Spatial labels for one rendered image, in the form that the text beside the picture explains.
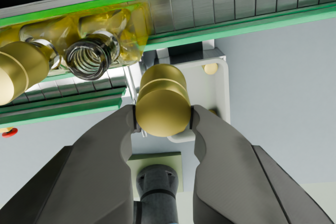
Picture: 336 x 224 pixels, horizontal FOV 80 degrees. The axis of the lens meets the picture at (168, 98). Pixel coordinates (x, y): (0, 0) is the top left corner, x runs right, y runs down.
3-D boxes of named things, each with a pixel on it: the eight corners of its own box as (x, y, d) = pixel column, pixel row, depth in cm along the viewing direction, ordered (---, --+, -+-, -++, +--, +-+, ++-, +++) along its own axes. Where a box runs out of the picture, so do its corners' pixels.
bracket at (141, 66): (142, 44, 46) (139, 52, 40) (151, 82, 50) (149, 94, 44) (127, 47, 46) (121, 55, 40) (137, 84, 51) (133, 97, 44)
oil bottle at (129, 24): (145, 1, 36) (124, 8, 17) (151, 33, 39) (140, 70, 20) (114, 7, 37) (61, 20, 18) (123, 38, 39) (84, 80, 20)
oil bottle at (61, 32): (113, 5, 36) (58, 17, 17) (122, 36, 39) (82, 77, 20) (83, 11, 37) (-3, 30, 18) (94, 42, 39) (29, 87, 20)
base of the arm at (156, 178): (179, 190, 76) (183, 216, 68) (139, 195, 76) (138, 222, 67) (176, 161, 69) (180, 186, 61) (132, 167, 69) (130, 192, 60)
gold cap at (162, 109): (139, 63, 15) (130, 87, 11) (187, 63, 15) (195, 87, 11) (141, 105, 17) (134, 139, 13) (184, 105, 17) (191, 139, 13)
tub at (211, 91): (218, 47, 53) (228, 56, 45) (222, 118, 63) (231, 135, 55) (153, 58, 54) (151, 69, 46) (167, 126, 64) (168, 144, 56)
